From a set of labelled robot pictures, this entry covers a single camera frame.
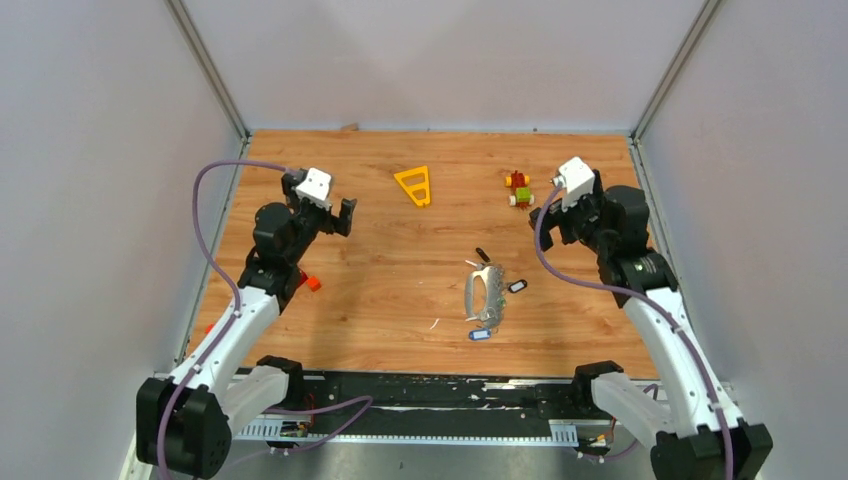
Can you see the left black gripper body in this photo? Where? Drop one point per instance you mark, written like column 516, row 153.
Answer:
column 312, row 219

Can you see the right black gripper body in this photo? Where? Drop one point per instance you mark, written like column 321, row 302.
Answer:
column 577, row 223

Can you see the black key tag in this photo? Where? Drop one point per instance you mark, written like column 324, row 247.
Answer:
column 483, row 255
column 517, row 286

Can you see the grey metal carabiner plate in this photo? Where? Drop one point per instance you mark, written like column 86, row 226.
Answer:
column 478, row 291

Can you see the metal keyring with keys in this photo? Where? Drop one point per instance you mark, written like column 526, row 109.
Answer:
column 497, row 298

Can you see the blue key tag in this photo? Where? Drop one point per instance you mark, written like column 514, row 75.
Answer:
column 480, row 334

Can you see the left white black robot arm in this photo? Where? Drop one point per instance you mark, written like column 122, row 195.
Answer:
column 186, row 420

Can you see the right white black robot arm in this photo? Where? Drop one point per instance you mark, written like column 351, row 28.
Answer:
column 698, row 432

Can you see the red white toy block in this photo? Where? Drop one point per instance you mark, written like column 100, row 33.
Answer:
column 302, row 278

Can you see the red green toy block figure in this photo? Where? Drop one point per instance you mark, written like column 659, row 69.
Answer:
column 520, row 195

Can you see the yellow triangular plastic piece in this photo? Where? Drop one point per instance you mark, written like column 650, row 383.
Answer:
column 415, row 183

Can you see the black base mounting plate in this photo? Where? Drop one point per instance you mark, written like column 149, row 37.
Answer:
column 327, row 401

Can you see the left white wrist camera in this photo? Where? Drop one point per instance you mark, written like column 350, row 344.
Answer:
column 315, row 186

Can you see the white slotted cable duct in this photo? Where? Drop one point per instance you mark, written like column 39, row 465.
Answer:
column 555, row 433

